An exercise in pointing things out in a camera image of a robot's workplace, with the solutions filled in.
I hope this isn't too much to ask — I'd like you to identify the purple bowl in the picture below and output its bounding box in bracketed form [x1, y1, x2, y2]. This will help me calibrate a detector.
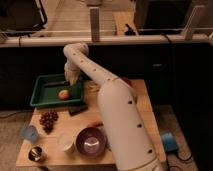
[75, 127, 107, 158]

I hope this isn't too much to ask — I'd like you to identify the bunch of dark grapes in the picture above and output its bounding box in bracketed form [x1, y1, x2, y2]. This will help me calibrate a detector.
[39, 111, 59, 134]

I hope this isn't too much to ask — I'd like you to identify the black sponge block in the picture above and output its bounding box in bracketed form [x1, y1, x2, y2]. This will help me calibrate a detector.
[68, 104, 88, 116]

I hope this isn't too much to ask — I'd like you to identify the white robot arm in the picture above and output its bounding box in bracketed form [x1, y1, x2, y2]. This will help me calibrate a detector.
[63, 43, 164, 171]

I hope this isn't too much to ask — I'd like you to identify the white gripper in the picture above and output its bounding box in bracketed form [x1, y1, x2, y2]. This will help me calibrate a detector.
[64, 61, 80, 86]

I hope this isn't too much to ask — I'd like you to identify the white cup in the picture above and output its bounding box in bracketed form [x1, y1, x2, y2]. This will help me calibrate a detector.
[58, 133, 75, 154]

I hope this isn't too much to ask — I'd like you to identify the blue plastic cup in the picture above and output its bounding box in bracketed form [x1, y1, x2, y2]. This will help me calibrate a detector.
[20, 125, 39, 142]

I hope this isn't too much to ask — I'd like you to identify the orange apple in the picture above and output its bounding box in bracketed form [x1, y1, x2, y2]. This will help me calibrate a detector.
[58, 89, 70, 100]

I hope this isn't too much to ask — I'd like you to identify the black chair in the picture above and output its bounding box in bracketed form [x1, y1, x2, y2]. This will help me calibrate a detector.
[0, 0, 47, 36]

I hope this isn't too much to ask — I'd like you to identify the grey vertical post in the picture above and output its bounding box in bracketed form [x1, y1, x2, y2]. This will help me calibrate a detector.
[89, 7, 100, 42]

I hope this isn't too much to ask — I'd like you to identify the white horizontal rail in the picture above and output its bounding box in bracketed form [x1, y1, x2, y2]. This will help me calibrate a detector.
[0, 34, 213, 48]

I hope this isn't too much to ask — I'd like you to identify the small metal cup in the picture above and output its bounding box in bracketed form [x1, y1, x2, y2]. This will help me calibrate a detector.
[28, 146, 46, 162]

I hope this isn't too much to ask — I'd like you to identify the brown red bowl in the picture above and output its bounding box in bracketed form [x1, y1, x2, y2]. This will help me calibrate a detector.
[121, 77, 132, 86]

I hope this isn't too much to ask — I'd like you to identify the blue device on floor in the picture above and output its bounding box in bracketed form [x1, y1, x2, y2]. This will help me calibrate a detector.
[160, 132, 179, 153]

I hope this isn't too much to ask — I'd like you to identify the green plastic tray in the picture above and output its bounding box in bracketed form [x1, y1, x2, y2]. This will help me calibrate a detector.
[30, 74, 84, 108]

